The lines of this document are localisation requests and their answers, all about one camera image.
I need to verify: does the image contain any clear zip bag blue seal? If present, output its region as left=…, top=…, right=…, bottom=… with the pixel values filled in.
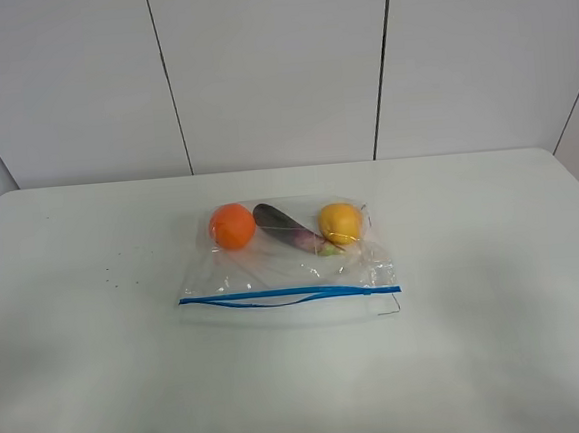
left=177, top=194, right=403, bottom=328

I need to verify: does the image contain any yellow lemon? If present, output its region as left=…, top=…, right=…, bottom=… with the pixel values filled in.
left=318, top=202, right=363, bottom=246

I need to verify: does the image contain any orange fruit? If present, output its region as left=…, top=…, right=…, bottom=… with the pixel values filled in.
left=208, top=203, right=256, bottom=250

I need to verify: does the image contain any purple eggplant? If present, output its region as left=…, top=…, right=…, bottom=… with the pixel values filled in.
left=252, top=203, right=343, bottom=257

